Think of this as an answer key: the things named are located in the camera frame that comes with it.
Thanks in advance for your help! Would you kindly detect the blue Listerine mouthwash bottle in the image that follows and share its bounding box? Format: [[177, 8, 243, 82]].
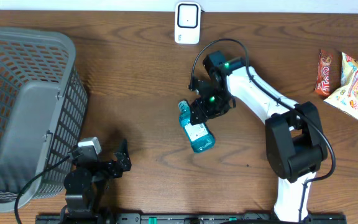
[[178, 100, 216, 153]]

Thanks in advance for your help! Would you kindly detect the orange Top snack bar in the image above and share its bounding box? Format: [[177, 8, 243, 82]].
[[314, 49, 333, 96]]

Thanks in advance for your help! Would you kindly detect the wet wipes packet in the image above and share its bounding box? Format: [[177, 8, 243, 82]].
[[324, 52, 358, 120]]

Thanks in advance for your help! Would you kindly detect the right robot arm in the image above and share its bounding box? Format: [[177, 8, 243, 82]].
[[190, 51, 328, 222]]

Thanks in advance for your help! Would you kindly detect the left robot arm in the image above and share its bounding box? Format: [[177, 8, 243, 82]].
[[60, 137, 132, 223]]

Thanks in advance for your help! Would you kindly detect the white barcode scanner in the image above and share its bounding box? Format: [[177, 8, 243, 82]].
[[174, 1, 201, 45]]

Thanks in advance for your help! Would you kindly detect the grey plastic shopping basket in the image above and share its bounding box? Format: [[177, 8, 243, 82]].
[[0, 27, 88, 212]]

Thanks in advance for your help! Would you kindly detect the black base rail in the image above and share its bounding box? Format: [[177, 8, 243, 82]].
[[35, 212, 347, 224]]

